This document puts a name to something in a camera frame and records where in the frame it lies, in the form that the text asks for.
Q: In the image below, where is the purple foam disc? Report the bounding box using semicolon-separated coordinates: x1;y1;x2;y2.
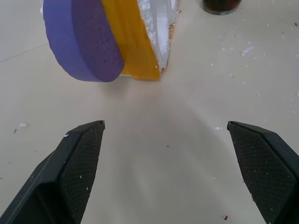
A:
43;0;125;83

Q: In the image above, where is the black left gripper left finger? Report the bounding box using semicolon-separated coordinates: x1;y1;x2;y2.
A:
0;120;106;224

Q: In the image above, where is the dark glass jar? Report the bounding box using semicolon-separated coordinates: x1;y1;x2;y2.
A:
202;0;242;15

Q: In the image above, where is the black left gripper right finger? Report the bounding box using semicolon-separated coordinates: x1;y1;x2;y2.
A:
227;120;299;224

